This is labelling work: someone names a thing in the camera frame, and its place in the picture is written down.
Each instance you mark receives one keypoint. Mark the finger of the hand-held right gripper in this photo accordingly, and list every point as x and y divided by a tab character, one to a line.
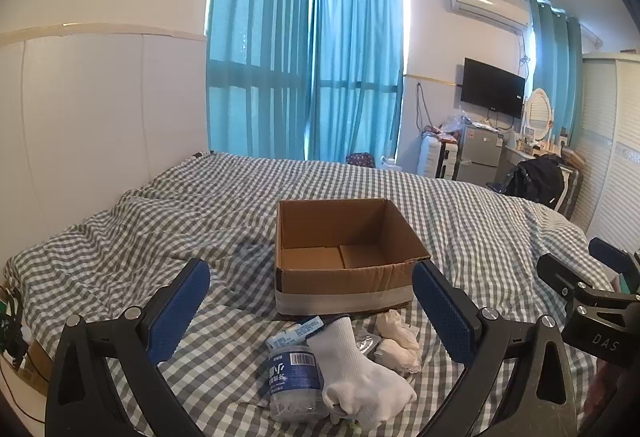
612	254
560	274

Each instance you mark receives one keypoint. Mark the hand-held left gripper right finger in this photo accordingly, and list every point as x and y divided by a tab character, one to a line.
445	312

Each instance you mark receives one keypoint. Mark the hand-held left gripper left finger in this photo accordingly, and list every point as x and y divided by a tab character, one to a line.
182	312

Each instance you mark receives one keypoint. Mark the silver blister pack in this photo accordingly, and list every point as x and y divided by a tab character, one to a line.
367	344

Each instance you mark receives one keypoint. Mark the brown cardboard box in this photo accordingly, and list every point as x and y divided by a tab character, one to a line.
345	287

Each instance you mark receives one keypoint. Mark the white sock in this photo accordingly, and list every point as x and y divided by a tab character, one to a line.
350	367

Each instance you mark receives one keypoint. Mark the light blue small packet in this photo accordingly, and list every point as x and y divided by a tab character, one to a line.
295	332

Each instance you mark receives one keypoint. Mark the clear blue-label water bottle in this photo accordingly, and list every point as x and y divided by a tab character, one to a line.
292	377

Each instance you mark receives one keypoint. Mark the black backpack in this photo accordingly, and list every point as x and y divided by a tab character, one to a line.
537	179

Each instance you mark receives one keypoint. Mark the grey checkered blanket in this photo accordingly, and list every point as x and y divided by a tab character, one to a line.
225	217

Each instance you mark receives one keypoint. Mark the white louvred wardrobe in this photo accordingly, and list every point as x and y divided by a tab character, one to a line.
612	142

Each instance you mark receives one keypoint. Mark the white dressing table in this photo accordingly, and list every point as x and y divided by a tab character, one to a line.
517	151

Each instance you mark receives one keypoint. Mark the grey small fridge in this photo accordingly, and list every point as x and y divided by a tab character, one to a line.
480	152

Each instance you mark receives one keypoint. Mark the white ribbed suitcase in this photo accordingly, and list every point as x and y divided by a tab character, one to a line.
435	157

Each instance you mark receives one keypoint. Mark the clear water jug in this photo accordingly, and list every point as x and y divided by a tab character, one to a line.
391	164

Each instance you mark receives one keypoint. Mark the white oval mirror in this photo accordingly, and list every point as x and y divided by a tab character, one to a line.
539	112

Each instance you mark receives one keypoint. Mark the dark patterned bag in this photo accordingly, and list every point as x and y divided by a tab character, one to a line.
360	160

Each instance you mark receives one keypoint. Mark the clear plastic bag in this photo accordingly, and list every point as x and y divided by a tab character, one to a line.
456	122

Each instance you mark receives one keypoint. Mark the narrow teal curtain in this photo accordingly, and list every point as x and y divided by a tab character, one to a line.
555	67

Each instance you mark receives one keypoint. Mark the white padded headboard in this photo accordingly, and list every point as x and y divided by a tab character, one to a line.
100	127

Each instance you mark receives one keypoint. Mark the medium teal curtain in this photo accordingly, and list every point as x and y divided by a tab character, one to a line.
357	67

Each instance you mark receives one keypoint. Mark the wide teal curtain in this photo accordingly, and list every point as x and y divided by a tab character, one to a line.
260	57

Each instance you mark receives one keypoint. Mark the white air conditioner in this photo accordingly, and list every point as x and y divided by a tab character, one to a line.
487	7

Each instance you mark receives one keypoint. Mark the black wall television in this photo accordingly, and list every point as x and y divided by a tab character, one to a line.
492	87

